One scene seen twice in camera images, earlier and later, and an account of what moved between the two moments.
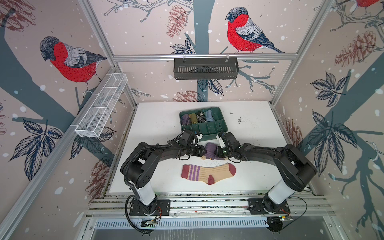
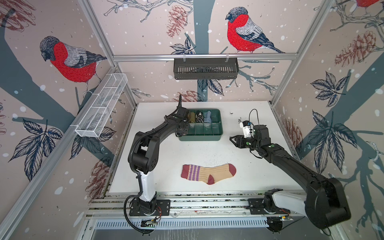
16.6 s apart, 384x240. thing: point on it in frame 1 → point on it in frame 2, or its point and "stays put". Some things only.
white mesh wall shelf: [102, 105] stays put
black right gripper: [218, 152] → [239, 143]
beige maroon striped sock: [209, 175] stays put
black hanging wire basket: [205, 68] stays put
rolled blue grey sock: [209, 116] stays put
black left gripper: [199, 150] → [187, 128]
